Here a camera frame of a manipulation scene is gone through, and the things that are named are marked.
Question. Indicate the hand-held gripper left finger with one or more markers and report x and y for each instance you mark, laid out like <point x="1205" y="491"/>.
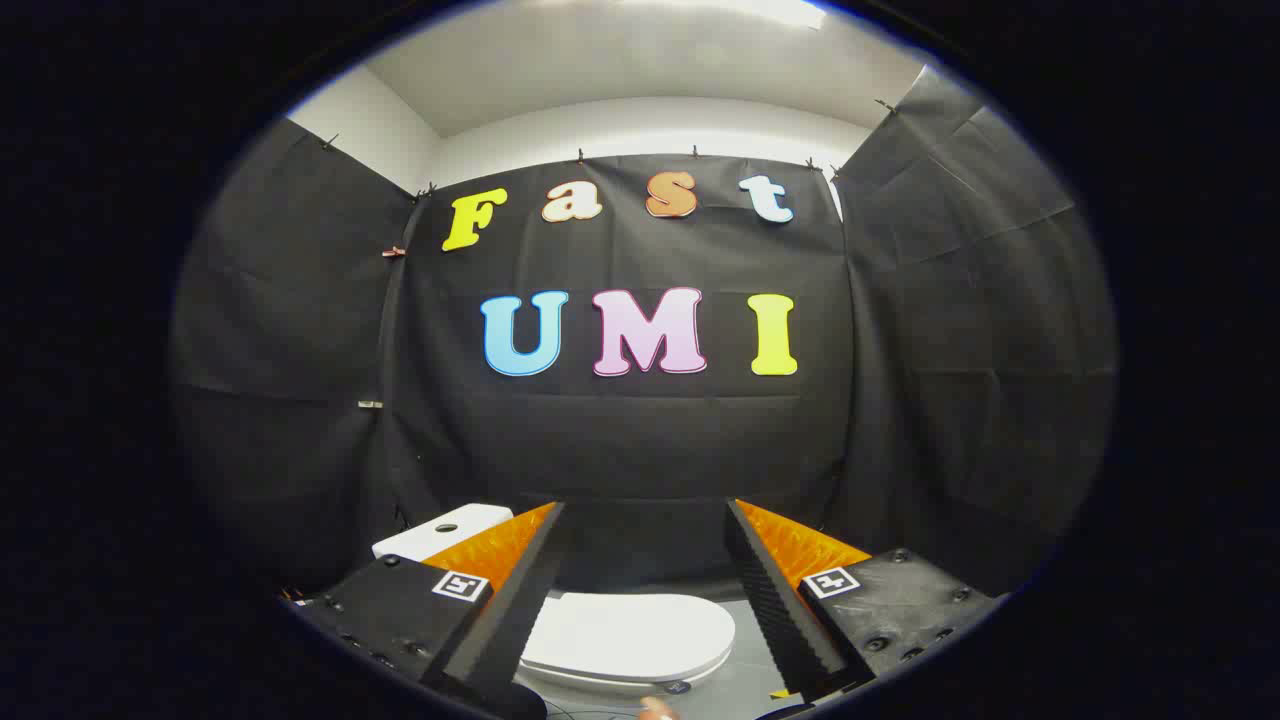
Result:
<point x="505" y="610"/>

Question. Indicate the white toilet lid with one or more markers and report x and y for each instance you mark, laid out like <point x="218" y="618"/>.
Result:
<point x="630" y="630"/>

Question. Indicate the white toilet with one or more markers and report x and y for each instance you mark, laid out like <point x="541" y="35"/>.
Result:
<point x="440" y="530"/>

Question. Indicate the black backdrop cloth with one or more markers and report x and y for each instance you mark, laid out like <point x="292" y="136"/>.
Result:
<point x="640" y="440"/>

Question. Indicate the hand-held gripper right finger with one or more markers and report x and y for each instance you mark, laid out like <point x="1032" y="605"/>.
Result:
<point x="775" y="600"/>

